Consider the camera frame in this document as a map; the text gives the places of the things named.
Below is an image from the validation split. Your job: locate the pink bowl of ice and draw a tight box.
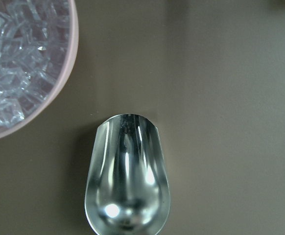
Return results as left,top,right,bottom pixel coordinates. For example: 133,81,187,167
0,0,78,139

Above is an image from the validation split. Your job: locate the steel ice scoop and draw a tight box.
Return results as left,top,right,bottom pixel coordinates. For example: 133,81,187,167
84,114,171,235

